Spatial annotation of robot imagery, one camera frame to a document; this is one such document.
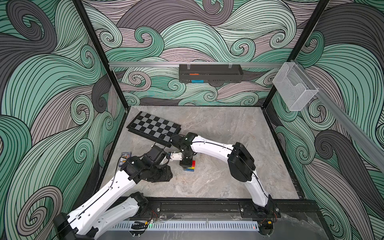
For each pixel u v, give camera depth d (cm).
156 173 60
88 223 38
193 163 81
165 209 75
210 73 95
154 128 103
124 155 91
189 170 85
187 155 73
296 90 76
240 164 55
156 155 55
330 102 67
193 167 82
